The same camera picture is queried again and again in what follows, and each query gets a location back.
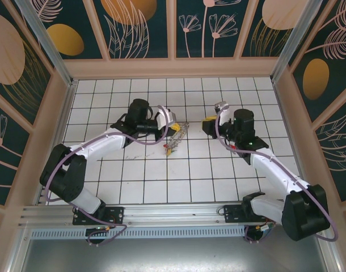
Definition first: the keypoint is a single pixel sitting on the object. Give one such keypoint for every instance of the large metal disc keyring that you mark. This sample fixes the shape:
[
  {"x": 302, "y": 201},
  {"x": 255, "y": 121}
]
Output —
[{"x": 178, "y": 139}]

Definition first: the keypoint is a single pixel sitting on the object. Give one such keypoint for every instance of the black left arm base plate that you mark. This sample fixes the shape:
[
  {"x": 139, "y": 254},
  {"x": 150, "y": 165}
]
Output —
[{"x": 116, "y": 215}]

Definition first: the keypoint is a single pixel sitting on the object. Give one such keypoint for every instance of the grey metal sheet panel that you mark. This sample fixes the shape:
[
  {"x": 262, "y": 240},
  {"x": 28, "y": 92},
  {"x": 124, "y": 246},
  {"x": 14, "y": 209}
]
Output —
[{"x": 173, "y": 258}]

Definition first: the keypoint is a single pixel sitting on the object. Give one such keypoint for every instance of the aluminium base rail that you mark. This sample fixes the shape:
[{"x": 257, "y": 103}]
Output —
[{"x": 173, "y": 212}]

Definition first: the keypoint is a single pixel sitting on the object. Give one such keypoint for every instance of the yellow power connector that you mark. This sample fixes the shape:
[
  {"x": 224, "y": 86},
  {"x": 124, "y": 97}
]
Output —
[
  {"x": 262, "y": 228},
  {"x": 106, "y": 228}
]

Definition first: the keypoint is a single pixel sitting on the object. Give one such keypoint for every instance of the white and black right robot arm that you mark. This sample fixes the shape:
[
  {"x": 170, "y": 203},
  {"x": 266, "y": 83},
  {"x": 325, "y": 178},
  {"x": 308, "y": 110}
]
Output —
[{"x": 275, "y": 170}]

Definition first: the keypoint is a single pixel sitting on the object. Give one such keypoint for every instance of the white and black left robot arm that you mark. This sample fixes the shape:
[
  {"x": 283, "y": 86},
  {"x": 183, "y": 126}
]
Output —
[{"x": 99, "y": 141}]

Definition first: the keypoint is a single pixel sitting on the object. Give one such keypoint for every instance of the aluminium corner post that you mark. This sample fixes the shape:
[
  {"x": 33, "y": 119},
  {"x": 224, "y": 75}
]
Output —
[
  {"x": 48, "y": 48},
  {"x": 295, "y": 42}
]

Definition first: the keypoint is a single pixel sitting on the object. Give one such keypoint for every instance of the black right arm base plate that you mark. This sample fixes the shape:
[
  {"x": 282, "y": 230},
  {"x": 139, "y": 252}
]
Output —
[{"x": 232, "y": 214}]

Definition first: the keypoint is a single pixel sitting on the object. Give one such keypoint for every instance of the yellow key tag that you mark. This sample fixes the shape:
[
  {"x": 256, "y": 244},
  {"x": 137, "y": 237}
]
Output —
[{"x": 169, "y": 152}]

